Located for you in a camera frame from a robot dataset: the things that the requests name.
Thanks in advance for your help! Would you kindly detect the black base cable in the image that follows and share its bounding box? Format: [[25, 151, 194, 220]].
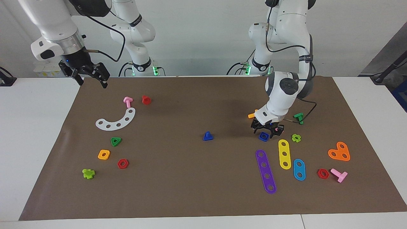
[[119, 61, 134, 77], [226, 61, 252, 76]]

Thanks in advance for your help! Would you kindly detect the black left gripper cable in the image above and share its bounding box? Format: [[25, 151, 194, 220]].
[[265, 0, 317, 123]]

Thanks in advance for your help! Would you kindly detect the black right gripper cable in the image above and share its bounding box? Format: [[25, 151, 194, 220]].
[[81, 0, 126, 62]]

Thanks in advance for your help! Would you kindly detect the black right base cable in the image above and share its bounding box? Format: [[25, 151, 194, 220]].
[[119, 61, 134, 77]]

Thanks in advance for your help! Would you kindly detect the yellow three-hole plastic plate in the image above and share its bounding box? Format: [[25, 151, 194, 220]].
[[278, 139, 292, 170]]

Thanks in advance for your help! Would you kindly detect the purple four-hole plastic plate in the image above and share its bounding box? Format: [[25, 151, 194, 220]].
[[255, 149, 277, 194]]

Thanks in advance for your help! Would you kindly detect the black clamp mount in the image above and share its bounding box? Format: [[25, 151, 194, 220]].
[[0, 66, 17, 87]]

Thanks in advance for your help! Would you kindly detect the white box with yellow marks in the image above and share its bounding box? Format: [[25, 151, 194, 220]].
[[33, 61, 66, 78]]

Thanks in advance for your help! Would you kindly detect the blue object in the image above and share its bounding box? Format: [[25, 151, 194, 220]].
[[392, 81, 407, 112]]

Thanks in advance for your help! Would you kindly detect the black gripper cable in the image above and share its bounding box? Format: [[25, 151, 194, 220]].
[[265, 0, 317, 123], [81, 0, 126, 62]]

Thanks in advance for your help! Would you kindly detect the black stand pole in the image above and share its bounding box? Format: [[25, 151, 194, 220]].
[[370, 51, 407, 85]]

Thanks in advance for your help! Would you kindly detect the brown paper table mat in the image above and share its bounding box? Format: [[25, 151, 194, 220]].
[[18, 76, 407, 221]]

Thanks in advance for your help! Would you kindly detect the white curved five-hole plate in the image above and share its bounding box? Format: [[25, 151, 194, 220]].
[[95, 108, 136, 131]]

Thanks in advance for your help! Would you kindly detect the black left base cable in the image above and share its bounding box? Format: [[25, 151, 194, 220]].
[[226, 61, 252, 76]]

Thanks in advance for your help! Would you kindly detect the blue two-hole plastic plate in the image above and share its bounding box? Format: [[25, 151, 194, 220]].
[[293, 159, 306, 181]]

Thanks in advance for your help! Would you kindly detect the orange heart-shaped plastic plate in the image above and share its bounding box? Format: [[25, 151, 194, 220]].
[[328, 142, 351, 162]]

